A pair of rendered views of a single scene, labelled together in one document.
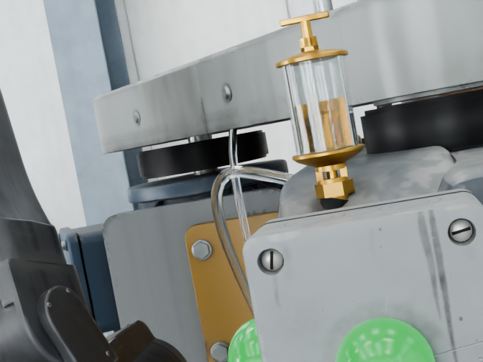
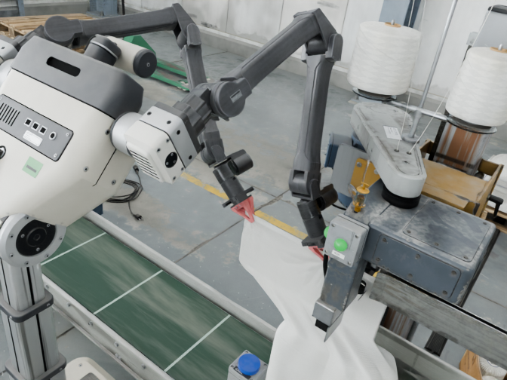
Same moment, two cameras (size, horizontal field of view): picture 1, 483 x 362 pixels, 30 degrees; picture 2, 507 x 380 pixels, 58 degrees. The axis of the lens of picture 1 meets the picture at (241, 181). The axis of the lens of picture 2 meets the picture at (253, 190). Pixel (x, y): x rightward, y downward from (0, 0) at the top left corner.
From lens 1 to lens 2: 0.78 m
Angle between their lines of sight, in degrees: 34
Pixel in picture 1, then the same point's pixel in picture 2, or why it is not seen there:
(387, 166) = (369, 208)
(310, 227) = (339, 224)
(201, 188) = not seen: hidden behind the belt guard
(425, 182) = (370, 216)
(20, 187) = (317, 152)
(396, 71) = (389, 185)
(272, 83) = (377, 160)
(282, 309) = (332, 231)
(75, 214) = (376, 14)
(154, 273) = (346, 162)
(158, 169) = not seen: hidden behind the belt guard
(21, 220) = (314, 162)
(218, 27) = not seen: outside the picture
